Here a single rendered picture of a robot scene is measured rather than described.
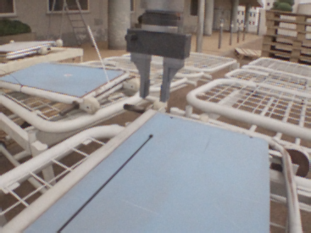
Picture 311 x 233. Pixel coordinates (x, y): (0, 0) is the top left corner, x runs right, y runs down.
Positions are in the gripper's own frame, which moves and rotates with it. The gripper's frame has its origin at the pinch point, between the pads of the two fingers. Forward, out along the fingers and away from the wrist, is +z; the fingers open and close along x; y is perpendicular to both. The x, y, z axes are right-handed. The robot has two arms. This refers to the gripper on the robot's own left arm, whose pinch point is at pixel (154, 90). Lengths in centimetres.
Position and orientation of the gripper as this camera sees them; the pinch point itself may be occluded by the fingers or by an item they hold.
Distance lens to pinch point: 52.6
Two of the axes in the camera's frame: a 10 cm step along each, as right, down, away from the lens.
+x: 9.1, 2.3, -3.3
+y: -4.0, 3.6, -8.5
